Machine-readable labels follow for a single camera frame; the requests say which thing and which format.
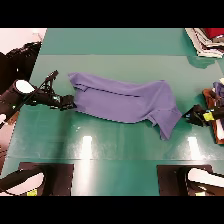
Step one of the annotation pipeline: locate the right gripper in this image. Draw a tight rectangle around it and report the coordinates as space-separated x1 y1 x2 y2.
182 104 215 128

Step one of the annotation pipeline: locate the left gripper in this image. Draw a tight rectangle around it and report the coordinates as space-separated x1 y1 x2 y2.
59 94 78 112

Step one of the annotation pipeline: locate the purple shirt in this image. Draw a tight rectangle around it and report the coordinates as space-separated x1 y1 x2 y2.
67 71 183 141

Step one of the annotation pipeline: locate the white garment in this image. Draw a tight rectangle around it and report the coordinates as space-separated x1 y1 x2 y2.
214 117 224 140

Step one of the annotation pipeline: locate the purple garment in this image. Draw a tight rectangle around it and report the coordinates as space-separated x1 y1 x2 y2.
212 81 224 102

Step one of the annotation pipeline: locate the heap of clothes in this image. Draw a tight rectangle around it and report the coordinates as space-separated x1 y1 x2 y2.
184 27 224 60

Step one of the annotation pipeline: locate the red garment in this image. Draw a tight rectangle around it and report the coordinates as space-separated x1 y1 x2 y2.
203 27 224 40

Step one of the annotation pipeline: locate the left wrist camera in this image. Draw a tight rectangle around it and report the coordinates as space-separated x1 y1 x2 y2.
39 69 60 93

